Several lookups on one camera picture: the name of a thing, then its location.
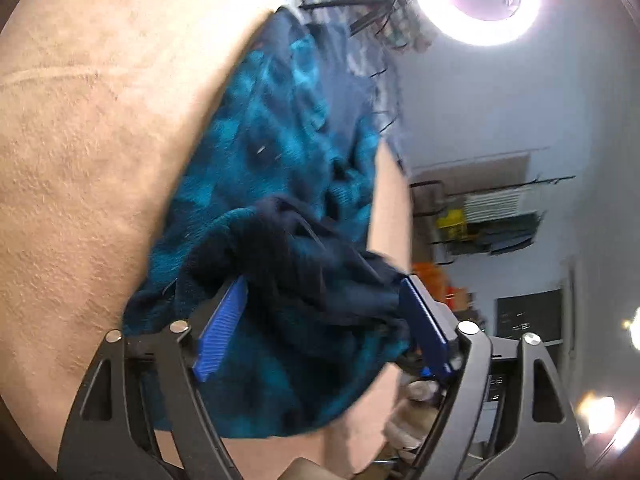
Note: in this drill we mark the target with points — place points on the black clothes hanger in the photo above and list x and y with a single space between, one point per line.
360 7

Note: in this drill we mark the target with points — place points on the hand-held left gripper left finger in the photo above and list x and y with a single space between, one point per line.
220 335

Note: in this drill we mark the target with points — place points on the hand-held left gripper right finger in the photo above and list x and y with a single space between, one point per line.
425 325

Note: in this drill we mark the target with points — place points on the yellow box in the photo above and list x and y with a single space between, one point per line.
452 225

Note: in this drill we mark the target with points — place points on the beige blanket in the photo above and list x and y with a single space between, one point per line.
85 185

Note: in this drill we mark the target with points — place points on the orange bag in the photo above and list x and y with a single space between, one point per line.
430 276

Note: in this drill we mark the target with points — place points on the blue plaid fleece garment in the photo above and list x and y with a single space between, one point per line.
280 160

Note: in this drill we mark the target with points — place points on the dark wall board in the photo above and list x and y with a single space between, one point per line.
527 317

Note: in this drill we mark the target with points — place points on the metal storage rack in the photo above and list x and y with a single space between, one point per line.
500 220

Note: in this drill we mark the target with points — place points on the small bright lamp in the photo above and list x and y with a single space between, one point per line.
634 329
600 414

